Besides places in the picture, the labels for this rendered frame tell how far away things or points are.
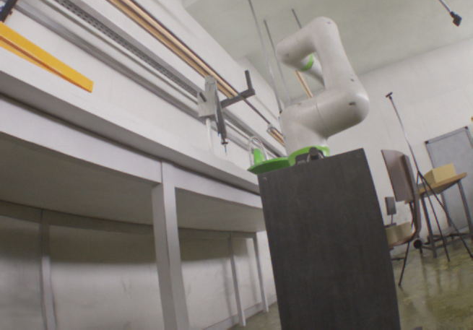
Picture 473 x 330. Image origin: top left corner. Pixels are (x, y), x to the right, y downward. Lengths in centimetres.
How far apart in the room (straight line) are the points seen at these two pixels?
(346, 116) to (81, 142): 64
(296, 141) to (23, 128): 65
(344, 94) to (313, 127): 13
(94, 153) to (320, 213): 46
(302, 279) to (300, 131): 41
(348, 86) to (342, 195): 33
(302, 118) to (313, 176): 25
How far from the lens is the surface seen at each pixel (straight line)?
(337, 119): 75
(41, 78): 46
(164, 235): 60
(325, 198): 55
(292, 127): 78
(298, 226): 55
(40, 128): 49
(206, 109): 92
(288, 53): 109
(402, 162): 112
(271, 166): 130
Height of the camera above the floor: 63
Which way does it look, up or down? 23 degrees up
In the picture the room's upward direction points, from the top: 8 degrees counter-clockwise
